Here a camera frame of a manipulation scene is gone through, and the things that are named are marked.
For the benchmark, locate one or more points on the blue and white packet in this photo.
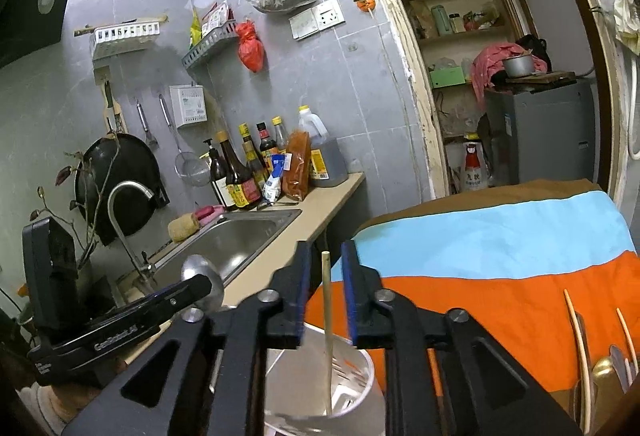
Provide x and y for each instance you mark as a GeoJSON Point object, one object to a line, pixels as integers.
{"type": "Point", "coordinates": [277, 178]}

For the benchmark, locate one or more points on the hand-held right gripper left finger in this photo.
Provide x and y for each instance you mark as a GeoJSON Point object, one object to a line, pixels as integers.
{"type": "Point", "coordinates": [302, 296]}

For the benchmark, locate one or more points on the red plastic bag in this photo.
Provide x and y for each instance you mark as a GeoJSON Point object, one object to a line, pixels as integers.
{"type": "Point", "coordinates": [251, 49]}

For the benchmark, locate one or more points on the white wall rack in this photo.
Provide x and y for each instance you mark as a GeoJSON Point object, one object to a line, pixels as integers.
{"type": "Point", "coordinates": [125, 39]}

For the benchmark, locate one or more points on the hanging metal strainer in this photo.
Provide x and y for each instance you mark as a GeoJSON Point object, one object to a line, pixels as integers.
{"type": "Point", "coordinates": [192, 169]}

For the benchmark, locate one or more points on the black wok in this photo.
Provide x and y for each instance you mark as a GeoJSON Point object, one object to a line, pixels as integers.
{"type": "Point", "coordinates": [125, 186]}

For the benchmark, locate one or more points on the white wall switch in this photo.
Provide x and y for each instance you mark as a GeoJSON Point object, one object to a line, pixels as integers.
{"type": "Point", "coordinates": [303, 25]}

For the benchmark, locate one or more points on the wooden chopstick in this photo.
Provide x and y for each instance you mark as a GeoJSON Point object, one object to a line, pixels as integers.
{"type": "Point", "coordinates": [327, 341]}
{"type": "Point", "coordinates": [627, 336]}
{"type": "Point", "coordinates": [580, 341]}

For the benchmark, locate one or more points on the clear yellow-capped bottle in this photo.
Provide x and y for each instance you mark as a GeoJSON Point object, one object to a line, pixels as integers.
{"type": "Point", "coordinates": [280, 136]}

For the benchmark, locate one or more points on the yellow sponge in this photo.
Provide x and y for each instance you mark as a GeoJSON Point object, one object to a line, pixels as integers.
{"type": "Point", "coordinates": [183, 228]}

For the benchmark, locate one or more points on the black bag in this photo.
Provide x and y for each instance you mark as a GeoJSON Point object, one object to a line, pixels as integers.
{"type": "Point", "coordinates": [537, 49]}

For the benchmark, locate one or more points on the yellow snack packet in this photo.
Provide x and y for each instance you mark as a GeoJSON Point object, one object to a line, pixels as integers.
{"type": "Point", "coordinates": [195, 31]}

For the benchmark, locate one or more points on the metal pot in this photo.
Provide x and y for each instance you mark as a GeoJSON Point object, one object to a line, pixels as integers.
{"type": "Point", "coordinates": [517, 66]}

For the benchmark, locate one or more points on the green box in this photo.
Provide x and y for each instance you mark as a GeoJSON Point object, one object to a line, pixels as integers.
{"type": "Point", "coordinates": [447, 77]}

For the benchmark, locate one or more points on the grey wall shelf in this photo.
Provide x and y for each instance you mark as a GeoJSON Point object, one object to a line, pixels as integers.
{"type": "Point", "coordinates": [207, 49]}

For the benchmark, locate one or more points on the white wall box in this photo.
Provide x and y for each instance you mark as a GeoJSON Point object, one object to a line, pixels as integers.
{"type": "Point", "coordinates": [189, 106]}

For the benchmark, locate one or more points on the metal faucet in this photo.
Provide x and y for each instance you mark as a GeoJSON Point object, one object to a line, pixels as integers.
{"type": "Point", "coordinates": [125, 188]}

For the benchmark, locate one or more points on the stainless steel sink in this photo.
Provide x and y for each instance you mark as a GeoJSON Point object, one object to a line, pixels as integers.
{"type": "Point", "coordinates": [240, 238]}

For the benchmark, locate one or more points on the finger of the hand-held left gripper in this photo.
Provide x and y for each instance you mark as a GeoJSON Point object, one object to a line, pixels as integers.
{"type": "Point", "coordinates": [175, 298]}

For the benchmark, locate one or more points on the golden spoon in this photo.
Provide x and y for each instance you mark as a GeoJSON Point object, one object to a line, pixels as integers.
{"type": "Point", "coordinates": [602, 368]}

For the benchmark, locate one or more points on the dark yellow-capped sauce bottle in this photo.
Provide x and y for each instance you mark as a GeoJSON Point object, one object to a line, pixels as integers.
{"type": "Point", "coordinates": [254, 161]}

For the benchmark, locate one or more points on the hanging metal spatula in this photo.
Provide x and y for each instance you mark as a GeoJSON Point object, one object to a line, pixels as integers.
{"type": "Point", "coordinates": [146, 126]}

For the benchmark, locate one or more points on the person's left forearm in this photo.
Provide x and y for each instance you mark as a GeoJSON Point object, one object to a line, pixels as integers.
{"type": "Point", "coordinates": [40, 408]}

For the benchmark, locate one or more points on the white wall socket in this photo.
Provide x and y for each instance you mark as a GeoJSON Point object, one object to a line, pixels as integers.
{"type": "Point", "coordinates": [328, 12]}

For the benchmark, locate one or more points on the wooden cutting board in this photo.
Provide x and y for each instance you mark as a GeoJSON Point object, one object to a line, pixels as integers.
{"type": "Point", "coordinates": [545, 79]}

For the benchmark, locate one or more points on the wooden shelf unit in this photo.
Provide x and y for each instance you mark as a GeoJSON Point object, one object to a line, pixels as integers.
{"type": "Point", "coordinates": [450, 44]}

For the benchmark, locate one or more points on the striped orange blue brown cloth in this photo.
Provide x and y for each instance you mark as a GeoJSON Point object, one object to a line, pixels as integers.
{"type": "Point", "coordinates": [480, 241]}

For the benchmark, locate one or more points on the large soy sauce bottle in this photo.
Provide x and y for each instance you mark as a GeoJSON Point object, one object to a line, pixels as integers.
{"type": "Point", "coordinates": [240, 186]}

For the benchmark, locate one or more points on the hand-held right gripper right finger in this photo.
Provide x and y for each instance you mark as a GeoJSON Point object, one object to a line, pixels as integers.
{"type": "Point", "coordinates": [350, 301]}

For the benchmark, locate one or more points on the green thermos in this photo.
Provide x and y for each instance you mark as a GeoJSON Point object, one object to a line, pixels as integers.
{"type": "Point", "coordinates": [439, 20]}

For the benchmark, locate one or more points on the red-capped sauce bottle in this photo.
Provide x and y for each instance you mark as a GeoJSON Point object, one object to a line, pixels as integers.
{"type": "Point", "coordinates": [266, 144]}

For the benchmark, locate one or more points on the round metal soup spoon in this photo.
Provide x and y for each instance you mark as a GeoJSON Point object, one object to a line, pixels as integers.
{"type": "Point", "coordinates": [200, 268]}

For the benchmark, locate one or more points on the wooden rolling pin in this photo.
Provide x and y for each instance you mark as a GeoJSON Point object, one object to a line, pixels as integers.
{"type": "Point", "coordinates": [125, 24]}

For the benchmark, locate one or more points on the cream rubber gloves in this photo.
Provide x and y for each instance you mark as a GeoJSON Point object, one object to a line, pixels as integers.
{"type": "Point", "coordinates": [627, 16]}

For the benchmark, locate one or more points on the dried branch plant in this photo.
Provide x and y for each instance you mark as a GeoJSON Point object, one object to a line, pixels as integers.
{"type": "Point", "coordinates": [92, 196]}

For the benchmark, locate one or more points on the hanging wooden spatula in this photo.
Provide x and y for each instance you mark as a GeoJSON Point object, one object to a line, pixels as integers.
{"type": "Point", "coordinates": [112, 109]}

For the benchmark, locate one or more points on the dark pump bottle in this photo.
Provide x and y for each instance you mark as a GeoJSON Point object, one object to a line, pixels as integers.
{"type": "Point", "coordinates": [216, 176]}

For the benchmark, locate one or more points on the red chili packet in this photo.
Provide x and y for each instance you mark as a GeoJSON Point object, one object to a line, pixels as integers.
{"type": "Point", "coordinates": [297, 166]}

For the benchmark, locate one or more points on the pink dish cloth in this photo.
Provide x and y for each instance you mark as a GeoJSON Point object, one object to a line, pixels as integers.
{"type": "Point", "coordinates": [210, 213]}

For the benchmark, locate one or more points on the grey cabinet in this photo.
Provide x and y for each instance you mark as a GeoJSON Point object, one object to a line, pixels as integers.
{"type": "Point", "coordinates": [540, 131]}

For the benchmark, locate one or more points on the red and white bottle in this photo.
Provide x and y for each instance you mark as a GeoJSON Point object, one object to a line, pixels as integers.
{"type": "Point", "coordinates": [474, 166]}

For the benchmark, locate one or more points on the red and white packets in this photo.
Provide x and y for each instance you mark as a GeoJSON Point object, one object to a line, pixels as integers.
{"type": "Point", "coordinates": [217, 16]}

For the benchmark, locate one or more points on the dark oil jug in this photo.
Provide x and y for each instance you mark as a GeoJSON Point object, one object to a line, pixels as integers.
{"type": "Point", "coordinates": [327, 161]}

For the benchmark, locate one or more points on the white plastic utensil holder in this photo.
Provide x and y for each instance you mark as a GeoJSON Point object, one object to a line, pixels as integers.
{"type": "Point", "coordinates": [360, 386]}

